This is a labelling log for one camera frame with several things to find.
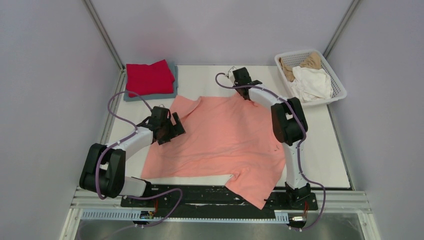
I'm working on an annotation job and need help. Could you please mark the aluminium frame rail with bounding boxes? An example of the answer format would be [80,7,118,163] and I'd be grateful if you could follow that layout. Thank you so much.
[70,185,371,213]

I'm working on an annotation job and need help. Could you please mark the tan t shirt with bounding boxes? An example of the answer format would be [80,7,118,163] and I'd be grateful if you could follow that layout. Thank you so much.
[278,52,321,82]

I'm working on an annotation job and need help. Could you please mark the white t shirt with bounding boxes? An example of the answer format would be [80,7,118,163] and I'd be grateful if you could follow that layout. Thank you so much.
[289,66,334,103]

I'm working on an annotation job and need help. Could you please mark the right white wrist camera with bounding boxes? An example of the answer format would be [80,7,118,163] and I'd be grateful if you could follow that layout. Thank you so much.
[225,66,237,83]

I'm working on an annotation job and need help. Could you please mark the folded red t shirt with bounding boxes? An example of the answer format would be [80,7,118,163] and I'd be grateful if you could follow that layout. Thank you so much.
[126,59,175,98]

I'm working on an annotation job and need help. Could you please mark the white plastic basket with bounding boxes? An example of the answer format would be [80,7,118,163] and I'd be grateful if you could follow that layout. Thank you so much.
[274,49,347,108]

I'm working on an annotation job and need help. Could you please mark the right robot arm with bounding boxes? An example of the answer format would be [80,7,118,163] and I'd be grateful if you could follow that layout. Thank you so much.
[232,67,311,209]

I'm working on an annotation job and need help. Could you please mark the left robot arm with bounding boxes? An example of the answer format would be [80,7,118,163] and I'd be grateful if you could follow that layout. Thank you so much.
[79,106,186,207]

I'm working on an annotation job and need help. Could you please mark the salmon pink t shirt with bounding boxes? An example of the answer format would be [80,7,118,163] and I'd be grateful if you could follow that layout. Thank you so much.
[141,94,286,209]

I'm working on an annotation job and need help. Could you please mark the folded grey-blue t shirt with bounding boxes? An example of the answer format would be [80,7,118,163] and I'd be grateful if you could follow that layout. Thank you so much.
[123,60,179,102]

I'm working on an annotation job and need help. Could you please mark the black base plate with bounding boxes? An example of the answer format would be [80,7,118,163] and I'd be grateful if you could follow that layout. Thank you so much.
[120,184,319,220]

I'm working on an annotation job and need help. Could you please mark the slotted cable duct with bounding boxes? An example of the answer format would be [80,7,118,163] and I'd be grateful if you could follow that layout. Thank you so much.
[80,209,290,225]

